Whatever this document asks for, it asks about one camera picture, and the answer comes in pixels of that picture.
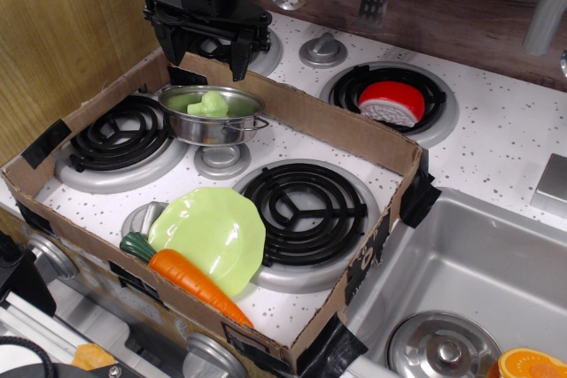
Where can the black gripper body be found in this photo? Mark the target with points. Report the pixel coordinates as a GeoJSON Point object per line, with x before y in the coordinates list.
{"type": "Point", "coordinates": [235, 15]}

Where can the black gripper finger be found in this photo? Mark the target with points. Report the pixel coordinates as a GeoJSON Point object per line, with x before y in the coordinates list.
{"type": "Point", "coordinates": [174, 39]}
{"type": "Point", "coordinates": [242, 50]}

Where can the orange toy carrot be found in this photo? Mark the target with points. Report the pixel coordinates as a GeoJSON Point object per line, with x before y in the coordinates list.
{"type": "Point", "coordinates": [178, 270]}

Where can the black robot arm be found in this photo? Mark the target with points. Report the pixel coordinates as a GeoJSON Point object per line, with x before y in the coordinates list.
{"type": "Point", "coordinates": [240, 22]}

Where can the light green plastic plate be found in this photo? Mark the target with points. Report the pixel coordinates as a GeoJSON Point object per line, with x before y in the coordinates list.
{"type": "Point", "coordinates": [218, 230]}

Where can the back left black burner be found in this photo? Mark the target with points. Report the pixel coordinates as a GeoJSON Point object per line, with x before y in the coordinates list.
{"type": "Point", "coordinates": [263, 62]}

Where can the black burner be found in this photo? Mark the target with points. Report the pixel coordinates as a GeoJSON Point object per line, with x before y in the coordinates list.
{"type": "Point", "coordinates": [124, 149]}
{"type": "Point", "coordinates": [263, 62]}
{"type": "Point", "coordinates": [316, 216]}
{"type": "Point", "coordinates": [441, 112]}

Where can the green toy broccoli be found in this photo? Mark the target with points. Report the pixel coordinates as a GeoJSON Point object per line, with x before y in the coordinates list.
{"type": "Point", "coordinates": [212, 104]}

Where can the small silver metal pot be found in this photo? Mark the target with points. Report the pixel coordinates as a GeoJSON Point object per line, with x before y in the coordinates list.
{"type": "Point", "coordinates": [243, 121]}

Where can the back right black burner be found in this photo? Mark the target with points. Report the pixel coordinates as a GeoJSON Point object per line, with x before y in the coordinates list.
{"type": "Point", "coordinates": [441, 112]}

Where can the silver middle stove knob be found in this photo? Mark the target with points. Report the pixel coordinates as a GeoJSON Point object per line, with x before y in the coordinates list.
{"type": "Point", "coordinates": [222, 162]}

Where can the front left black burner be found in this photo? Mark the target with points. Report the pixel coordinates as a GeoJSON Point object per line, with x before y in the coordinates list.
{"type": "Point", "coordinates": [124, 149]}

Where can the hanging silver spatula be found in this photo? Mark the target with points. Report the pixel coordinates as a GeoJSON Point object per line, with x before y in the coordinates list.
{"type": "Point", "coordinates": [371, 14]}

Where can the red toy cheese wedge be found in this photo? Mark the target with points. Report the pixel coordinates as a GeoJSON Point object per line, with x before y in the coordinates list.
{"type": "Point", "coordinates": [392, 102]}

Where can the silver front stove knob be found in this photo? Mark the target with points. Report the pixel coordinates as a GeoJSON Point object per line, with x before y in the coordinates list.
{"type": "Point", "coordinates": [142, 218]}

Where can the front right black burner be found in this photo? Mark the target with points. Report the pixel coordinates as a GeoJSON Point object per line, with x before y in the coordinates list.
{"type": "Point", "coordinates": [316, 216]}

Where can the silver oven dial left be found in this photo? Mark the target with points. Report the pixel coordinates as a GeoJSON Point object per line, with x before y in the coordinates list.
{"type": "Point", "coordinates": [51, 262]}

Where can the silver oven dial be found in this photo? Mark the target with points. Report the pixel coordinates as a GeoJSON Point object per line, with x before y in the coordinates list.
{"type": "Point", "coordinates": [208, 359]}
{"type": "Point", "coordinates": [51, 262]}

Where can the black clamp device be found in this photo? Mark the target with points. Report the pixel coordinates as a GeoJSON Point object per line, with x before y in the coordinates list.
{"type": "Point", "coordinates": [20, 276]}

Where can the brown cardboard fence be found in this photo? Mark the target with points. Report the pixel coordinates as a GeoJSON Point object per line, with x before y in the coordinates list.
{"type": "Point", "coordinates": [336, 128]}

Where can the silver toy sink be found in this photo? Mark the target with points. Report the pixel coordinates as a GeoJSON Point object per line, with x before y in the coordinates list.
{"type": "Point", "coordinates": [503, 271]}

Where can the silver oven dial right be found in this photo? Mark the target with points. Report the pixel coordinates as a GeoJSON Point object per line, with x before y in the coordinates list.
{"type": "Point", "coordinates": [208, 359]}

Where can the silver faucet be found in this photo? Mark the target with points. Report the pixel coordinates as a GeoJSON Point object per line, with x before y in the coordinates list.
{"type": "Point", "coordinates": [544, 24]}

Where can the silver pot lid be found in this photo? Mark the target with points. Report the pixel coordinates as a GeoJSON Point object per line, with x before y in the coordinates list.
{"type": "Point", "coordinates": [440, 344]}

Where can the orange slice toy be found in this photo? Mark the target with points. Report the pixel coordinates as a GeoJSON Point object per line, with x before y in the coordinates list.
{"type": "Point", "coordinates": [526, 363]}

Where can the silver faucet handle block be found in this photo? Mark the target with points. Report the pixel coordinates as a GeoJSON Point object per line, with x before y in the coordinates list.
{"type": "Point", "coordinates": [550, 193]}

